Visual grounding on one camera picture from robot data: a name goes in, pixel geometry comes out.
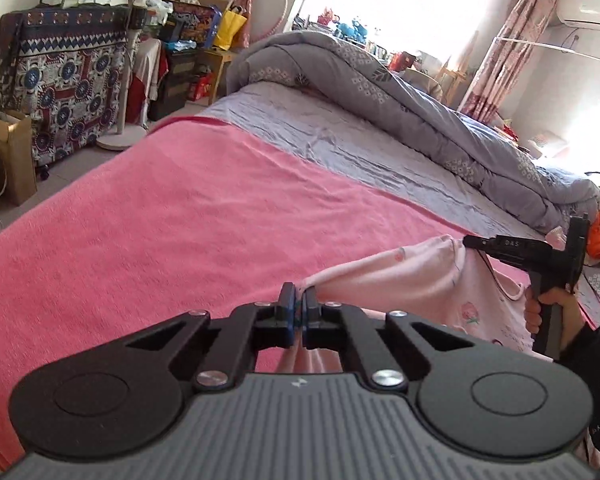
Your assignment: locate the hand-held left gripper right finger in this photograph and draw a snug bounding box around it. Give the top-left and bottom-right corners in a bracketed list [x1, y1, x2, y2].
[303, 287, 473, 392]

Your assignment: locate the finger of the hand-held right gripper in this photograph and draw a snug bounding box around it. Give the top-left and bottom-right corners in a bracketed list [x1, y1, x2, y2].
[462, 236, 504, 260]

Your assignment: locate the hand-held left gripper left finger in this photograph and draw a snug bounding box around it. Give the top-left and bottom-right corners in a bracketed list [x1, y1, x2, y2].
[125, 282, 298, 393]

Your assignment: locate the pink strawberry print pajama top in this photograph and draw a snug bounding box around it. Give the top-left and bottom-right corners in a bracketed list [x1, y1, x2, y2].
[260, 234, 556, 376]

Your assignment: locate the person's right hand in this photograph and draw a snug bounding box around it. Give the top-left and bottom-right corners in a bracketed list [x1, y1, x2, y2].
[524, 284, 588, 341]

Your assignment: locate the orange garment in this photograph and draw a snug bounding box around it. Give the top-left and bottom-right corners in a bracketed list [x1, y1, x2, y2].
[587, 210, 600, 261]

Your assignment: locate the pink towel blanket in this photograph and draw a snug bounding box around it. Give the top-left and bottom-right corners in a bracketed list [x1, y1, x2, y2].
[0, 116, 546, 471]

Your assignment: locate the grey floral quilt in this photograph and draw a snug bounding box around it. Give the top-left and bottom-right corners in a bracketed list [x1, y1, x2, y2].
[225, 30, 600, 233]

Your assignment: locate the purple bed sheet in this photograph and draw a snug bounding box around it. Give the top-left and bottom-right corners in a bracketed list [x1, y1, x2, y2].
[200, 82, 551, 241]

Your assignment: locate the wooden easel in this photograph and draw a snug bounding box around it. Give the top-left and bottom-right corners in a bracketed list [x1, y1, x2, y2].
[437, 52, 471, 111]

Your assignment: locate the hanging pink floral curtain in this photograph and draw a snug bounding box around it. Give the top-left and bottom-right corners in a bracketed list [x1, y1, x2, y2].
[457, 0, 569, 127]

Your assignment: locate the white air conditioner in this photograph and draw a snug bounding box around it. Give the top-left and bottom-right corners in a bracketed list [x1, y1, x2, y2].
[550, 0, 600, 31]

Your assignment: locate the red gift box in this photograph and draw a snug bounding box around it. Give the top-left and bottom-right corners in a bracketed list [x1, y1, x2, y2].
[187, 72, 216, 103]

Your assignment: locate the blue plush toy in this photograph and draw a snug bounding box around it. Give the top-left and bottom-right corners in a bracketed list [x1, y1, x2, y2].
[337, 17, 372, 42]

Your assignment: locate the wooden stool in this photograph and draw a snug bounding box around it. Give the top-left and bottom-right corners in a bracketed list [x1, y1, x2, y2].
[197, 47, 237, 107]

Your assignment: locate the red draped side table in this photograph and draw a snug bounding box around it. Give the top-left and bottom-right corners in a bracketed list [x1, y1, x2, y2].
[127, 40, 169, 126]

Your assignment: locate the yellow bag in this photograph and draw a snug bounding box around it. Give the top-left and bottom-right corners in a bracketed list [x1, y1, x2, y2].
[214, 5, 249, 52]

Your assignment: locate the colourful toy box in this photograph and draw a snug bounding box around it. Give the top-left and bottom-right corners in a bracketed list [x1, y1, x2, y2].
[172, 0, 224, 44]

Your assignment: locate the pink hula hoop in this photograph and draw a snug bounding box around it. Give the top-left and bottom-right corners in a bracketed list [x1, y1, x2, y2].
[202, 0, 289, 52]

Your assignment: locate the tied pink floral curtain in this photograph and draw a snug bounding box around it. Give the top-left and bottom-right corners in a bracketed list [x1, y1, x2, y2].
[231, 0, 259, 47]

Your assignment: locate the brown paper bag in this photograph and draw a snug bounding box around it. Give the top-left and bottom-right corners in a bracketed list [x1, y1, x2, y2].
[0, 109, 39, 207]

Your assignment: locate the patterned cloth covered cabinet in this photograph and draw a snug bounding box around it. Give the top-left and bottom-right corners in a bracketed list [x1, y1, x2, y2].
[0, 2, 142, 167]

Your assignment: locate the white clothes rail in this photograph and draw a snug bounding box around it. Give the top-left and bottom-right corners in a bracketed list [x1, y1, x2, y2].
[495, 35, 600, 66]

